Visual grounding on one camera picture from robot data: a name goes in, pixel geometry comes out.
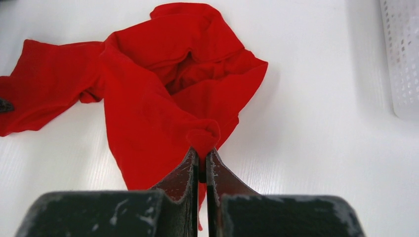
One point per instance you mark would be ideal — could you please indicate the red t shirt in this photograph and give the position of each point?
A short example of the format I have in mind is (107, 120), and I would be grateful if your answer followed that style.
(120, 113)

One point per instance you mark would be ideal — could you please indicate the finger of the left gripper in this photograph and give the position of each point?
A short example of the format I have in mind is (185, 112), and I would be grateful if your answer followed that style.
(6, 106)

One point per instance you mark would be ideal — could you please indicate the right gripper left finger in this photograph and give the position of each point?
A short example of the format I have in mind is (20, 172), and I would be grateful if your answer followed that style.
(168, 209)

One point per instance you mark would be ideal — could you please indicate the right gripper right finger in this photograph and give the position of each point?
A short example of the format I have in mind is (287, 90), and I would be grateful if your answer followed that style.
(236, 210)

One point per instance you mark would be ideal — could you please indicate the white plastic basket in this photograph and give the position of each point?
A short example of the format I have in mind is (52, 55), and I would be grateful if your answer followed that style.
(400, 20)

